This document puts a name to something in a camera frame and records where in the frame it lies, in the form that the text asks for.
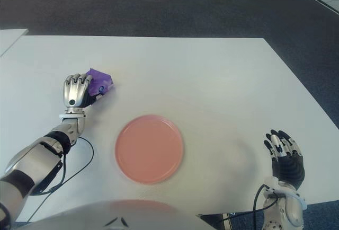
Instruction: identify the round pink plate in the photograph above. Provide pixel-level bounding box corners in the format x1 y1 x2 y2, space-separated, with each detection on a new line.
114 114 184 184

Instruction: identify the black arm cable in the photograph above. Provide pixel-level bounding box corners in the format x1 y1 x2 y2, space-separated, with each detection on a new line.
28 136 95 197
229 183 279 216

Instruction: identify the neighbouring white table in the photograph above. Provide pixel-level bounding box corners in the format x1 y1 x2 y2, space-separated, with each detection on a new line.
0 28 29 57

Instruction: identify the grey robot torso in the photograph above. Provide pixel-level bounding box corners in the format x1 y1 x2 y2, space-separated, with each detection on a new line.
12 199 214 230

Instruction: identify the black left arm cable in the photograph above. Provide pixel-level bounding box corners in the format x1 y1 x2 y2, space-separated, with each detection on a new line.
28 136 95 197

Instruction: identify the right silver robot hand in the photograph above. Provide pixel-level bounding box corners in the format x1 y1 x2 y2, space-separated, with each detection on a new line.
263 129 306 190

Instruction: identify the purple tissue paper pack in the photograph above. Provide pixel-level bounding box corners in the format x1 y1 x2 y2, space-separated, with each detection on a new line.
86 67 116 98

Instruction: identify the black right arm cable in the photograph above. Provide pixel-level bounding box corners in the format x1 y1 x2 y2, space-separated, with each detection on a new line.
229 183 279 216

